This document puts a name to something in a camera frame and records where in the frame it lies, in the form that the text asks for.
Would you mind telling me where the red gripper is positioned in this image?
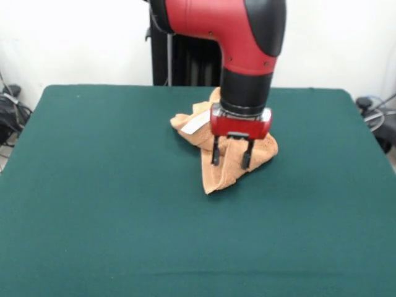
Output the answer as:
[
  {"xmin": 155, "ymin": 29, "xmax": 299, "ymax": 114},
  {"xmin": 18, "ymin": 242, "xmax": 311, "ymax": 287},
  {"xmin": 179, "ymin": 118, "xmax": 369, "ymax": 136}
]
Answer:
[{"xmin": 209, "ymin": 103, "xmax": 273, "ymax": 170}]

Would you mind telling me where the orange terry towel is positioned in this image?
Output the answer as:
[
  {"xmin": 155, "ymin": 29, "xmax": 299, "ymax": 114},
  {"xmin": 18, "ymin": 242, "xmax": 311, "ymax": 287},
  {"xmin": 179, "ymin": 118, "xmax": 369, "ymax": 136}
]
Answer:
[{"xmin": 169, "ymin": 86, "xmax": 279, "ymax": 196}]

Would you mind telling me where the dark green table cloth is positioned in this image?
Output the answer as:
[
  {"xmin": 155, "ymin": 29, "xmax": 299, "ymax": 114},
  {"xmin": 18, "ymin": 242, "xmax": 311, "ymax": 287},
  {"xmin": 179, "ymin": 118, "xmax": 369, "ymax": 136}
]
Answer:
[{"xmin": 0, "ymin": 85, "xmax": 396, "ymax": 297}]

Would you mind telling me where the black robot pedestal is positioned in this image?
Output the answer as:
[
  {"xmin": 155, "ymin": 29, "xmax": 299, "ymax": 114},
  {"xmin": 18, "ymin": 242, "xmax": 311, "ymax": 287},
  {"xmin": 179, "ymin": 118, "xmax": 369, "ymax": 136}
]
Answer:
[{"xmin": 144, "ymin": 0, "xmax": 224, "ymax": 87}]

